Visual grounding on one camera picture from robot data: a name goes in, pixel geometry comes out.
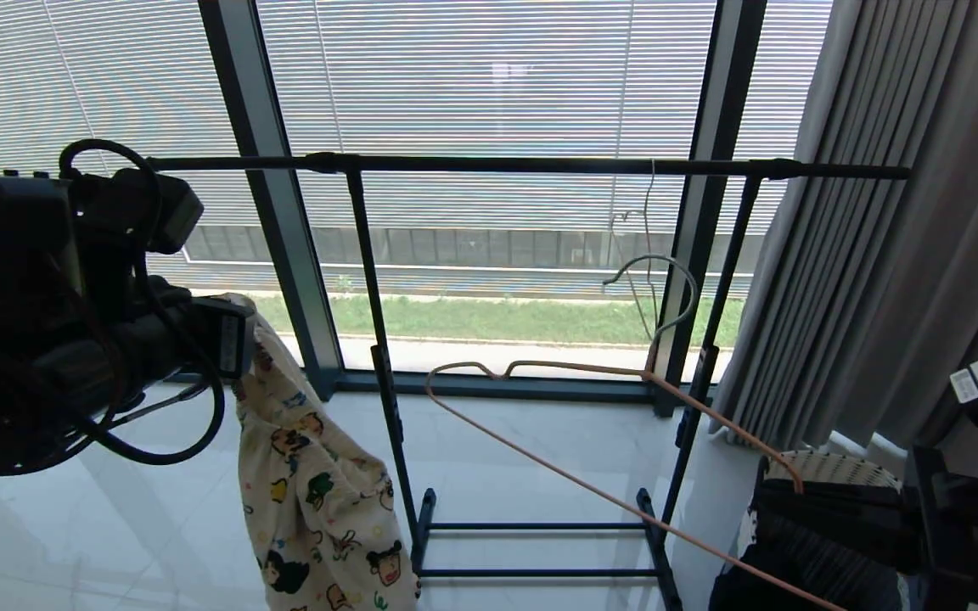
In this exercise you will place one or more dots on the black clothes rack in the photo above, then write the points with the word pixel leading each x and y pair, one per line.
pixel 497 165

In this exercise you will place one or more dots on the pink clothes hanger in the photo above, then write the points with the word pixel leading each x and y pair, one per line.
pixel 574 479
pixel 650 255

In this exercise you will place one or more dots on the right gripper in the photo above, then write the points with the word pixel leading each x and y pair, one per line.
pixel 930 526

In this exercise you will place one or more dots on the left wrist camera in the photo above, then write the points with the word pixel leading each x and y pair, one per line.
pixel 158 208

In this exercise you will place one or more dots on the black garment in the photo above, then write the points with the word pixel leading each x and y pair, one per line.
pixel 744 585

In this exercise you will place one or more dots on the white laundry basket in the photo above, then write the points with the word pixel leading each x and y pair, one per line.
pixel 829 465

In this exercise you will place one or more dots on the cream printed garment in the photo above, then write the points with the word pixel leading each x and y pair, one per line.
pixel 319 501

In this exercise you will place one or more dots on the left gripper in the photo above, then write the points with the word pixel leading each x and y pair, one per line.
pixel 234 339

